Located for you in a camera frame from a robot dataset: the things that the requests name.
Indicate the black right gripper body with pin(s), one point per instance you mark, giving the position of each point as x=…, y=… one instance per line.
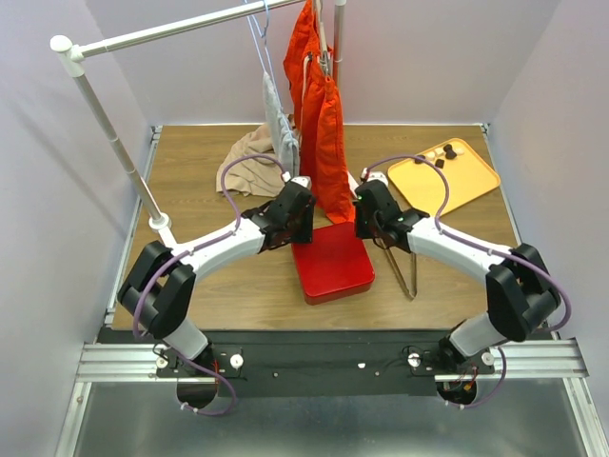
x=365, y=227

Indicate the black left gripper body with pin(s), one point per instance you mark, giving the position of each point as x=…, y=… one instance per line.
x=287, y=228

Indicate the red tin lid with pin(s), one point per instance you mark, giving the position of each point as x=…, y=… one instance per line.
x=334, y=265

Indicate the metal tongs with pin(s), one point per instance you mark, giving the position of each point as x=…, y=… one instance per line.
x=408, y=283

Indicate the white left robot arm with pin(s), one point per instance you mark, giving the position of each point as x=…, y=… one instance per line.
x=158, y=289

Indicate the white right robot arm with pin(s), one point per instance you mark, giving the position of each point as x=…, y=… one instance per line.
x=519, y=294

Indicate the beige crumpled cloth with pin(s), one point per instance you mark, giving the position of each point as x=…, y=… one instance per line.
x=257, y=176

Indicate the grey hanging towel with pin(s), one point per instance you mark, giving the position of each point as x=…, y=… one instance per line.
x=284, y=141

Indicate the yellow plastic tray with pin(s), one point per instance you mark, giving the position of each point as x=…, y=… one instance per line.
x=461, y=181

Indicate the orange hanging shorts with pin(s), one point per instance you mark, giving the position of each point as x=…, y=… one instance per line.
x=318, y=116

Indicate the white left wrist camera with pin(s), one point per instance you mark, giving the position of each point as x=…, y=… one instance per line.
x=303, y=181

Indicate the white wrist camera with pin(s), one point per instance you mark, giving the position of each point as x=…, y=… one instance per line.
x=303, y=181
x=369, y=174

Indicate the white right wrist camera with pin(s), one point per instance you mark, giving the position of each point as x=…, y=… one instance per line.
x=369, y=174

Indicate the blue wire hanger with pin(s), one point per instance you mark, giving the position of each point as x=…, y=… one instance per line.
x=259, y=36

